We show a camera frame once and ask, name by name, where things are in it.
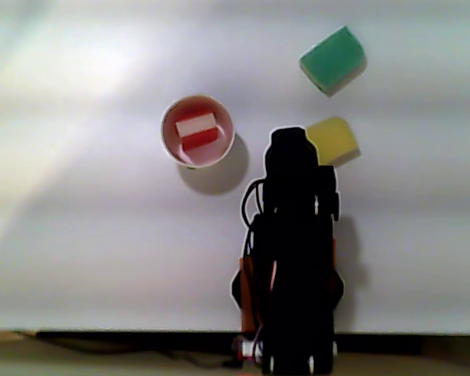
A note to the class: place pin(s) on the green and white paper cup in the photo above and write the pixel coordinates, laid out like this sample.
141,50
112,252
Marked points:
168,137

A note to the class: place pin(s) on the yellow and white sponge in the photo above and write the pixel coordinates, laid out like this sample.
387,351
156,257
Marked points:
335,139

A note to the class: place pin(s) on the red and white sponge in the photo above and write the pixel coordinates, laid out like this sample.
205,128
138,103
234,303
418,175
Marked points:
197,133

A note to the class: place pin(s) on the green and white sponge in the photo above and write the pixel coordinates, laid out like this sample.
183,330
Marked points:
333,60

